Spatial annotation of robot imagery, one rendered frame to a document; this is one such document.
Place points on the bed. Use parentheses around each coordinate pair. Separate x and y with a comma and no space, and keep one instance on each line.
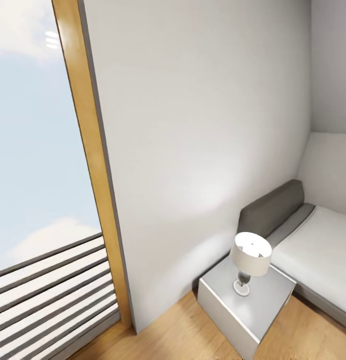
(308,244)

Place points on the fixed window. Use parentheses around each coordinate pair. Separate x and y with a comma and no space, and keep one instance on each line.
(63,292)

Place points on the table lamp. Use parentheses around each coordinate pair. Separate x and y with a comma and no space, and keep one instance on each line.
(247,264)

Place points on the nightstand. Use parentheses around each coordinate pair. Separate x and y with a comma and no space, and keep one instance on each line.
(244,320)

